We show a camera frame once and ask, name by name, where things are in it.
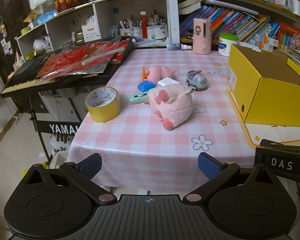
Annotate white shelf unit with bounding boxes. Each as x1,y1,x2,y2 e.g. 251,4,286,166
15,0,169,55

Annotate pink checkered tablecloth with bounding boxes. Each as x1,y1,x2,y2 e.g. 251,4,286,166
66,46,260,193

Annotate red tassel ornament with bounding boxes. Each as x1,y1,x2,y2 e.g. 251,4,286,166
139,10,148,38

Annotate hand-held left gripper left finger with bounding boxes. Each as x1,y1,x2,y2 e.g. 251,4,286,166
21,153,118,205

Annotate small spray bottle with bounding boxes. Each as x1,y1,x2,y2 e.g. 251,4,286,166
167,43,192,51

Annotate printed white shopping bag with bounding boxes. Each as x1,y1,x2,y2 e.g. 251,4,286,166
49,134,73,155

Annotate white plastic bag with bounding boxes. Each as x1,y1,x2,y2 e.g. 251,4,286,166
33,36,52,53

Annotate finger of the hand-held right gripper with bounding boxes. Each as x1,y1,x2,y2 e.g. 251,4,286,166
257,138,300,153

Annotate small pink plush toy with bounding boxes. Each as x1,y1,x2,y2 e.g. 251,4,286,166
146,65,176,83

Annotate blue cloth piece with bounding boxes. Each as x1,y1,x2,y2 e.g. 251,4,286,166
137,81,157,93

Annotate black electronic keyboard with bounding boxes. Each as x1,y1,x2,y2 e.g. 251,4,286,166
0,39,135,98

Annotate white straw box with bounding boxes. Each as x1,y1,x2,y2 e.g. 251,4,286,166
81,17,101,43

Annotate stack of lying books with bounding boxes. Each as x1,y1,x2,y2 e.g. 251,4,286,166
178,0,203,15

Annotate yellow cardboard box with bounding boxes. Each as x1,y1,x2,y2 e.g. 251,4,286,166
227,44,300,128

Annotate row of small cartons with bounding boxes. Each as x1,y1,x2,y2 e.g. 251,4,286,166
250,22,300,53

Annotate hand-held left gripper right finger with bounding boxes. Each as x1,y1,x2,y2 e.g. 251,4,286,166
182,152,282,205

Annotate white pen cup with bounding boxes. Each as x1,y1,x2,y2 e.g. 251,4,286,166
119,26,143,39
146,24,168,40

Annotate black keyboard stand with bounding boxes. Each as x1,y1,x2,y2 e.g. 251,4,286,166
27,92,82,165

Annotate large pink plush pig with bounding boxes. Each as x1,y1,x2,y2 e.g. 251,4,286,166
147,84,196,131

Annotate white jar green lid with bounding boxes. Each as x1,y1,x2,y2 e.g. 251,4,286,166
218,33,239,57

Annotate red plastic packets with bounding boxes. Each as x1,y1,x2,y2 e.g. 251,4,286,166
36,40,129,80

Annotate row of upright books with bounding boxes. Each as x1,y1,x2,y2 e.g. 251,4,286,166
179,5,273,43

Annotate blue plastic packet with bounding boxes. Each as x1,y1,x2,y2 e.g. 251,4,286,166
36,10,58,25

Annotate pink humidifier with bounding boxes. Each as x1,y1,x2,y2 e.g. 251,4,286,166
192,17,212,55

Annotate grey toy truck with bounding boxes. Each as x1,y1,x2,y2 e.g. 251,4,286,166
185,69,208,90

